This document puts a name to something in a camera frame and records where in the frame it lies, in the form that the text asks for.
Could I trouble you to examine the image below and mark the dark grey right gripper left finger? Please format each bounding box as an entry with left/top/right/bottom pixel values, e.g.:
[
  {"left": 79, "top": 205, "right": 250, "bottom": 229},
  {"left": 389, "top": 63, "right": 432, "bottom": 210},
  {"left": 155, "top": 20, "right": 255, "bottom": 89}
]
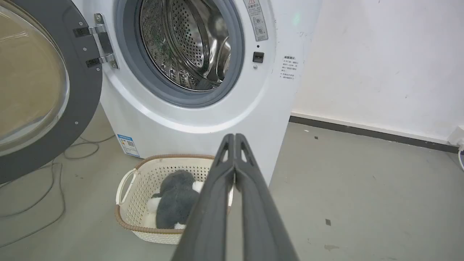
[{"left": 171, "top": 133, "right": 235, "bottom": 261}]

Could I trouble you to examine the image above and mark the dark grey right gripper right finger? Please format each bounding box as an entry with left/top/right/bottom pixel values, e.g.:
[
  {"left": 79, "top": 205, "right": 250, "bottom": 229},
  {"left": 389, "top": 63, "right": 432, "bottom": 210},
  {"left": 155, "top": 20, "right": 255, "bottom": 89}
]
[{"left": 234, "top": 133, "right": 299, "bottom": 261}]

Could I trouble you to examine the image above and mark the white front-load washing machine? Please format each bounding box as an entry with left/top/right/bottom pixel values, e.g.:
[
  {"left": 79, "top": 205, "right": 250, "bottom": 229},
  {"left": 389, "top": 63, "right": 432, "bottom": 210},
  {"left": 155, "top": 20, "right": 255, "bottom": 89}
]
[{"left": 71, "top": 0, "right": 322, "bottom": 186}]

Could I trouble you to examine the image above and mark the grey round washing machine door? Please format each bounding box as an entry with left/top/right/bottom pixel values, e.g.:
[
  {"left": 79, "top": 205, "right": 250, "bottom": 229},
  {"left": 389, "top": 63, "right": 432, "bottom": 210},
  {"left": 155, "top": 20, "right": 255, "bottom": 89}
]
[{"left": 0, "top": 0, "right": 119, "bottom": 185}]

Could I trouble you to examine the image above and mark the grey and white plush toy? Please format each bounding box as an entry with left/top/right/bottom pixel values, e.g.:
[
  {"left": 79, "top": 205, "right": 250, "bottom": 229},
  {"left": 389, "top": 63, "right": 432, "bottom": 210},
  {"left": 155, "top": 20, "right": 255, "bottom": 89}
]
[{"left": 147, "top": 170, "right": 204, "bottom": 230}]

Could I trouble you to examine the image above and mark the cream perforated laundry basket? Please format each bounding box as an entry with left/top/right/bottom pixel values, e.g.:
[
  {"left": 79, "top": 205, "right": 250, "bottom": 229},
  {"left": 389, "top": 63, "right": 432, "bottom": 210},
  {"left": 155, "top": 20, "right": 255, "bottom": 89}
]
[{"left": 115, "top": 154, "right": 234, "bottom": 245}]

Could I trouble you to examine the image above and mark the thin grey floor cable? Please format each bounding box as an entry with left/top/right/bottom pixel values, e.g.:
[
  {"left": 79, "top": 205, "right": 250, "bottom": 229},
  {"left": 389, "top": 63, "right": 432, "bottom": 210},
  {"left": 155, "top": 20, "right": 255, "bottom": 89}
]
[{"left": 0, "top": 134, "right": 116, "bottom": 249}]

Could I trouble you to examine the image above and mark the white wall power plug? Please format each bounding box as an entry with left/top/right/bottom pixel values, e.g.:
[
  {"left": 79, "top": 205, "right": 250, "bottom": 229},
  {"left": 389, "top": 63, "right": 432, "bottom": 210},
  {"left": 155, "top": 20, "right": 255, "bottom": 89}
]
[{"left": 447, "top": 125, "right": 464, "bottom": 171}]

